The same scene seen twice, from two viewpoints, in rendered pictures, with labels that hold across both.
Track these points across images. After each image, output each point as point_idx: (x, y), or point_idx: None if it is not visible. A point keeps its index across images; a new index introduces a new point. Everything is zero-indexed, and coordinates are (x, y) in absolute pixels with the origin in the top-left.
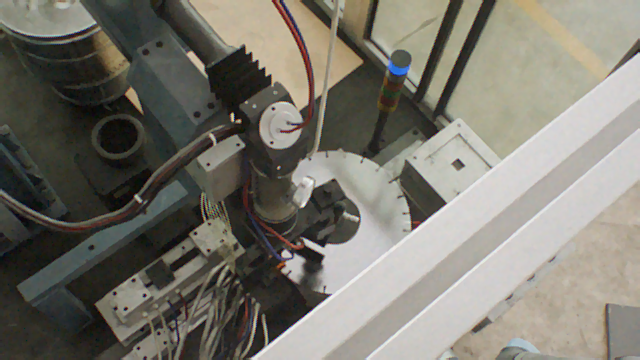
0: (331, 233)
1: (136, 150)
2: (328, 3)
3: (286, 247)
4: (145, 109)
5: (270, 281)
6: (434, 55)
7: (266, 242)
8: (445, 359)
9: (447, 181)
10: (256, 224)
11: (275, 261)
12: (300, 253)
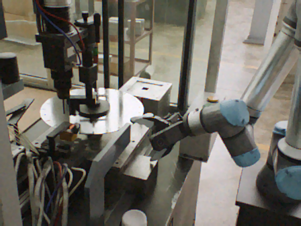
0: (95, 110)
1: None
2: (35, 78)
3: (73, 62)
4: None
5: (67, 150)
6: (105, 53)
7: (60, 29)
8: (202, 107)
9: (144, 93)
10: (48, 19)
11: (66, 122)
12: (80, 123)
